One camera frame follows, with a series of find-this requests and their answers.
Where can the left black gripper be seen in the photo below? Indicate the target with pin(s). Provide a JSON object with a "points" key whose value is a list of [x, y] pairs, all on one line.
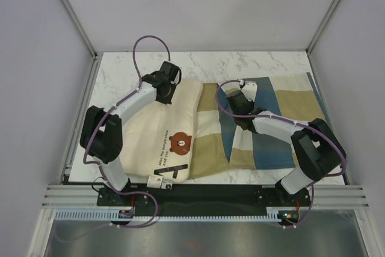
{"points": [[168, 100]]}

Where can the blue beige checked pillowcase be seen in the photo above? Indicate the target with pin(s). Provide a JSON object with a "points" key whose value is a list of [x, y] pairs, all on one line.
{"points": [[220, 144]]}

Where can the cream bear print pillow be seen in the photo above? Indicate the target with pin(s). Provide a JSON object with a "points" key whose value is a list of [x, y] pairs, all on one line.
{"points": [[158, 139]]}

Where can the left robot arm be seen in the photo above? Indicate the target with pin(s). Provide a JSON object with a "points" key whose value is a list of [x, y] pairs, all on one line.
{"points": [[102, 131]]}

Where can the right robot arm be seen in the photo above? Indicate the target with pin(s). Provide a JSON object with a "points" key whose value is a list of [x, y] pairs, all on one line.
{"points": [[317, 149]]}

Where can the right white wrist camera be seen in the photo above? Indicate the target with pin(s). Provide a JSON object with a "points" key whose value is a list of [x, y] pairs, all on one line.
{"points": [[250, 90]]}

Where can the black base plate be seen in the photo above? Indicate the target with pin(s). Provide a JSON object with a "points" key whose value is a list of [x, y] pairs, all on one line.
{"points": [[204, 200]]}

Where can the left aluminium frame post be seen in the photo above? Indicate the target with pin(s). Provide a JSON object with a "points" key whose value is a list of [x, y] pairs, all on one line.
{"points": [[68, 8]]}

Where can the aluminium frame post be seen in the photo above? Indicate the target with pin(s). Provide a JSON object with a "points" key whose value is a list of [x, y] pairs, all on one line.
{"points": [[68, 8], [323, 25]]}

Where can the white slotted cable duct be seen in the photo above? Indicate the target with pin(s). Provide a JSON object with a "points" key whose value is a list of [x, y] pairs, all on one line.
{"points": [[116, 215]]}

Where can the right aluminium frame post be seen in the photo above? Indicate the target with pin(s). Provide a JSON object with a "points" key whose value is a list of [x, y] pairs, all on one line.
{"points": [[323, 25]]}

